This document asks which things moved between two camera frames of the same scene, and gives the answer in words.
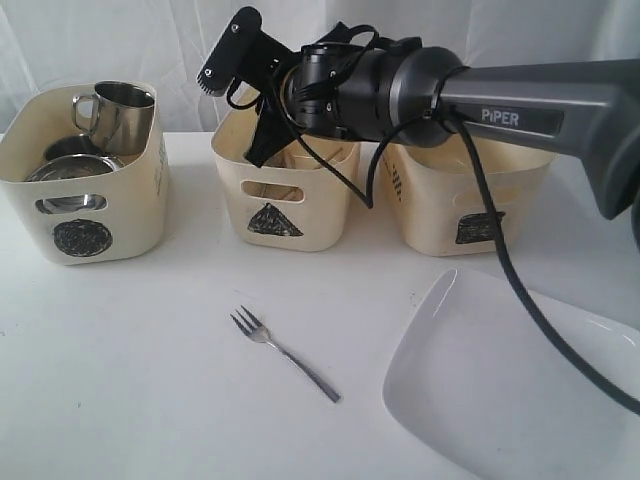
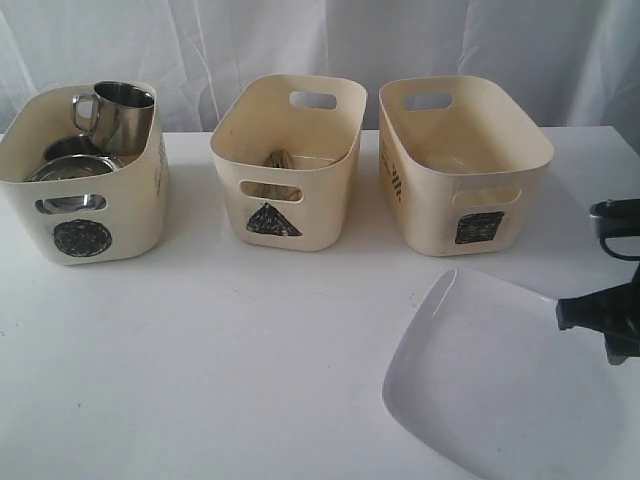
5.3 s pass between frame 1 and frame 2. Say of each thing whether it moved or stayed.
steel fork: moved
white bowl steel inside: stayed
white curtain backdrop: stayed
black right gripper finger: moved
